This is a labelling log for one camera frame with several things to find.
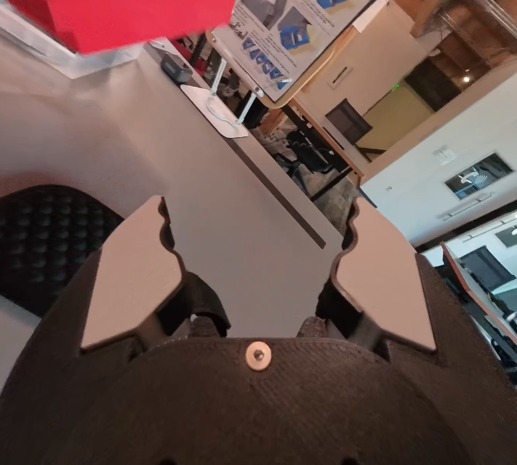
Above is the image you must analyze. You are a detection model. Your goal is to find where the black bumpy round mat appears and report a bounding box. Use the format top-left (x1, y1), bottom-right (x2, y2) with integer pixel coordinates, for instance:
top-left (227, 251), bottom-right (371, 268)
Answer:
top-left (0, 184), bottom-right (126, 318)

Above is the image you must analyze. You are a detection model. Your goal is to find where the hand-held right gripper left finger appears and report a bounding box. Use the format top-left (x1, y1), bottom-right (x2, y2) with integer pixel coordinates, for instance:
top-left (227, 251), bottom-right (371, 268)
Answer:
top-left (80, 195), bottom-right (232, 352)

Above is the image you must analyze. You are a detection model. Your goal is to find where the instruction poster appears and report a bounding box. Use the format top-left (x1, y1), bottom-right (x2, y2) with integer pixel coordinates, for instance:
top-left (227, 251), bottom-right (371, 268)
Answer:
top-left (212, 0), bottom-right (422, 102)

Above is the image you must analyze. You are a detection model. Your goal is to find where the dark grey small box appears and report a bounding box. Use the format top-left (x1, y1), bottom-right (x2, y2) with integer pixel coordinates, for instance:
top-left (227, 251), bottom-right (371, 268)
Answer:
top-left (160, 52), bottom-right (192, 84)

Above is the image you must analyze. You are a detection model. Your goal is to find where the black office chair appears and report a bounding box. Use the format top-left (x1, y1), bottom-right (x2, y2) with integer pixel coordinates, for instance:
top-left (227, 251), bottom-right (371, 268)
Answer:
top-left (325, 99), bottom-right (373, 146)
top-left (279, 130), bottom-right (337, 188)

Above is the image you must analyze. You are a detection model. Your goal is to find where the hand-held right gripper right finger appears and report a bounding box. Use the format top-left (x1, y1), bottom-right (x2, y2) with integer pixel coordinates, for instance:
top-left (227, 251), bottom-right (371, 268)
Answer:
top-left (316, 197), bottom-right (438, 352)

